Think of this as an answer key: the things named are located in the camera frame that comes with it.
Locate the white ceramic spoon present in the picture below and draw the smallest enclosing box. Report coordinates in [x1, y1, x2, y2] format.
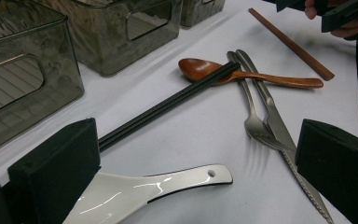
[62, 163, 234, 224]

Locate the transparent grey plastic bin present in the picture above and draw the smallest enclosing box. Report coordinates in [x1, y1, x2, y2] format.
[180, 0, 227, 28]
[34, 0, 184, 77]
[0, 0, 86, 160]

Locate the brown wooden chopstick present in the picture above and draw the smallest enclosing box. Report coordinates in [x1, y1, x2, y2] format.
[248, 7, 336, 82]

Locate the metal knife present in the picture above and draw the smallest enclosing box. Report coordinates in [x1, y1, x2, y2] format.
[235, 49, 336, 224]

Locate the black chopstick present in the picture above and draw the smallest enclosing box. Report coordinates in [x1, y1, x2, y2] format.
[98, 63, 241, 153]
[97, 61, 239, 147]

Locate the metal fork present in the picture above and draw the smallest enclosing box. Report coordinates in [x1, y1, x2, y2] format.
[226, 50, 296, 153]

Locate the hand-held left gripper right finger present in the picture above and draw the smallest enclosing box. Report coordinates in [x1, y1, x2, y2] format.
[295, 119, 358, 224]

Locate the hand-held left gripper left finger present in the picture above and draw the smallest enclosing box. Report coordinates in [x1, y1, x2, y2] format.
[7, 118, 102, 224]

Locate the brown wooden spoon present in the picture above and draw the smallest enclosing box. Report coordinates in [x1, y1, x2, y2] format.
[177, 57, 324, 90]

